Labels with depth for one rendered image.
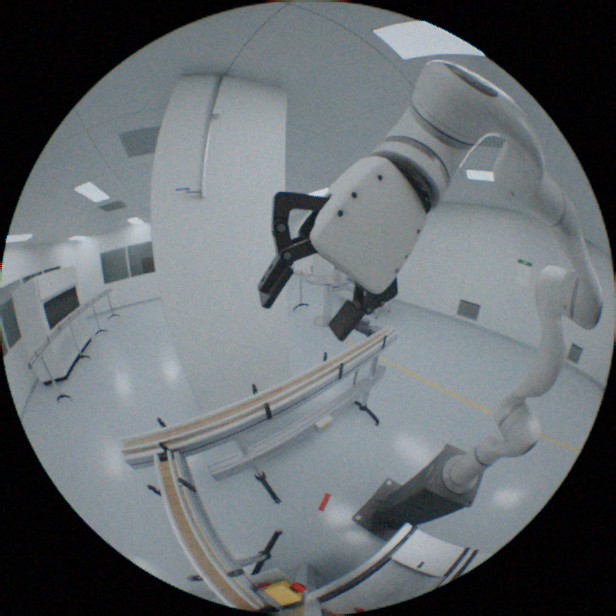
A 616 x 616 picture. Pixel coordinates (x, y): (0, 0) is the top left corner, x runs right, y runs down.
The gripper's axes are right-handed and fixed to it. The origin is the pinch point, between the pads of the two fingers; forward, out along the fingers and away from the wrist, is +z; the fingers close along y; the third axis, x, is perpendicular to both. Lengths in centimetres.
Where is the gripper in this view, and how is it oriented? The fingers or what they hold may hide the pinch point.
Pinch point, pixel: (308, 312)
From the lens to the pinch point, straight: 17.6
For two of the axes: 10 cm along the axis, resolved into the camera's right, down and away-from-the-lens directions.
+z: -5.7, 7.9, 2.5
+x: 3.1, 4.8, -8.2
